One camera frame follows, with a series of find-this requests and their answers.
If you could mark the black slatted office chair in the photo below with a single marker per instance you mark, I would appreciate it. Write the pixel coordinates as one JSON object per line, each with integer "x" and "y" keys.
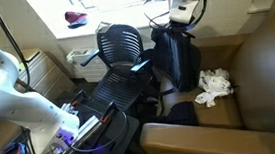
{"x": 118, "y": 45}

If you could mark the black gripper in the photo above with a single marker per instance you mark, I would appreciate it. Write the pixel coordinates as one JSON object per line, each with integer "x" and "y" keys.
{"x": 179, "y": 27}

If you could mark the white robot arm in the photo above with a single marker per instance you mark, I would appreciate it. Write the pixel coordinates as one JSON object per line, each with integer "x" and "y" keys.
{"x": 5, "y": 98}

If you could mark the maroon cap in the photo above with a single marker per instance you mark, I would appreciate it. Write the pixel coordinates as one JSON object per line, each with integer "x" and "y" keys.
{"x": 76, "y": 17}

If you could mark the white crumpled clothing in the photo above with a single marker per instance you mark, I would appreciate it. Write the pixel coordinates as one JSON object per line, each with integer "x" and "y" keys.
{"x": 215, "y": 85}

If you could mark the light grey clothing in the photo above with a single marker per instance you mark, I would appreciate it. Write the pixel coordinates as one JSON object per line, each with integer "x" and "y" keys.
{"x": 103, "y": 26}

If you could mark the brown leather armchair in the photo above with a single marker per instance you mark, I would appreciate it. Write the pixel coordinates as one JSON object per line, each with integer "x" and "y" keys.
{"x": 271, "y": 75}

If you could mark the beige drawer cabinet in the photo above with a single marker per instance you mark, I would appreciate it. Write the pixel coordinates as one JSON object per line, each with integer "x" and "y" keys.
{"x": 48, "y": 74}

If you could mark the dark blue clothing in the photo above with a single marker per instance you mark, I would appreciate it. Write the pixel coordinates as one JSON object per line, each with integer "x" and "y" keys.
{"x": 181, "y": 113}

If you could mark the black garment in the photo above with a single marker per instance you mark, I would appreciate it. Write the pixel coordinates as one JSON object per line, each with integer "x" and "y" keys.
{"x": 176, "y": 60}

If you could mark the white window sill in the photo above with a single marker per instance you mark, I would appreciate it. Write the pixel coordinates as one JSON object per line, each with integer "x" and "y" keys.
{"x": 122, "y": 16}

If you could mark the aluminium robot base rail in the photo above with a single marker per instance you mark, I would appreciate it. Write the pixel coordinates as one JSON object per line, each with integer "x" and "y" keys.
{"x": 88, "y": 128}

